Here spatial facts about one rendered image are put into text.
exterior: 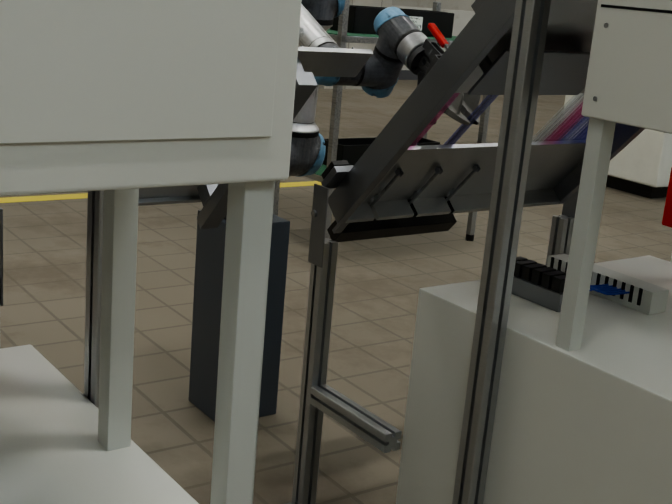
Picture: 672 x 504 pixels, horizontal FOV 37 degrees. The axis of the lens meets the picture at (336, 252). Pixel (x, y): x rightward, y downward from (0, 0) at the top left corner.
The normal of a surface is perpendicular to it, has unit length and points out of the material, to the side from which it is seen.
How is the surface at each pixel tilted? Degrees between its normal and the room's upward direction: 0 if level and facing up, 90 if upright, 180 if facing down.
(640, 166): 90
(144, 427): 0
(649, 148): 90
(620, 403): 90
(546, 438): 90
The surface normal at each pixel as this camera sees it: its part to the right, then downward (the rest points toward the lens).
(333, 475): 0.08, -0.96
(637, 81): -0.81, 0.09
